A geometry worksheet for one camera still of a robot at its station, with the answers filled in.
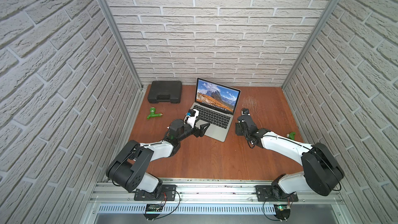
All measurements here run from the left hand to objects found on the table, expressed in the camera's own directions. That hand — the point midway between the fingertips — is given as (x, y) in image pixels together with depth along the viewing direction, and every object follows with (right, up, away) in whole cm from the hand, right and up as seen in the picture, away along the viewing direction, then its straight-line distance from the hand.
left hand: (206, 119), depth 84 cm
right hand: (+22, -4, +7) cm, 24 cm away
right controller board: (+35, -42, -13) cm, 56 cm away
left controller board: (-26, -43, -12) cm, 51 cm away
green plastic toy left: (-36, +1, +19) cm, 41 cm away
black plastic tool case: (-30, +18, +28) cm, 45 cm away
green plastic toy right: (+53, -11, +9) cm, 54 cm away
